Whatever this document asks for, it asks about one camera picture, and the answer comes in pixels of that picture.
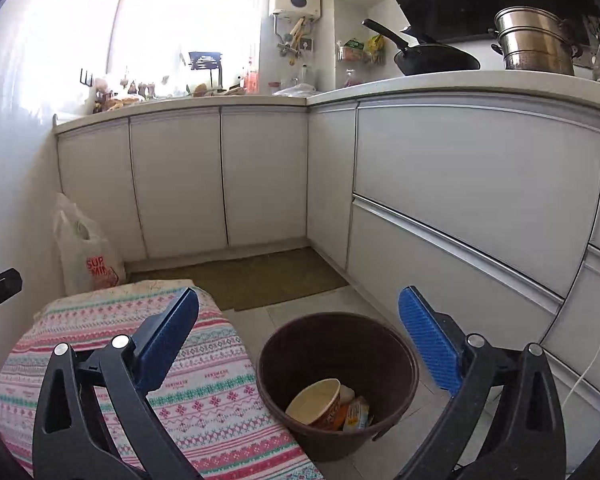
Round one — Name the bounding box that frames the brown round trash bin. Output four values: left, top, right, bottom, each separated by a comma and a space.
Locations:
257, 312, 419, 463

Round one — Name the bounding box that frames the white kitchen cabinet run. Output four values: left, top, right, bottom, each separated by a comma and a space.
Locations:
54, 70, 600, 417

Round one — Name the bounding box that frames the patterned red green tablecloth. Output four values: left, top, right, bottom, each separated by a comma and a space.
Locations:
0, 280, 322, 479

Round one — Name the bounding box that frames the white plastic shopping bag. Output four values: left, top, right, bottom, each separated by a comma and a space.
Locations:
53, 193, 126, 296

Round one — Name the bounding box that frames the paper cup in bin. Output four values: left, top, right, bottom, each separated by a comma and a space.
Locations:
285, 378, 343, 430

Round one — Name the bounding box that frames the olive green floor mat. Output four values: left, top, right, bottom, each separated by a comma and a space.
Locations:
130, 247, 348, 311

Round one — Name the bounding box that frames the black frying pan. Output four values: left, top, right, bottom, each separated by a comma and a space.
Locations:
362, 18, 481, 76

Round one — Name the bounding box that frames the stainless steel steamer pot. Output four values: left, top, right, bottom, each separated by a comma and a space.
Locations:
490, 6, 582, 76

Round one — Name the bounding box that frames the blue dish rack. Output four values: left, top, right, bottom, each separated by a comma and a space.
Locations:
188, 51, 222, 72

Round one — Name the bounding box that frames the white power cable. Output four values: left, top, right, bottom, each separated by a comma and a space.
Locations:
559, 299, 600, 411

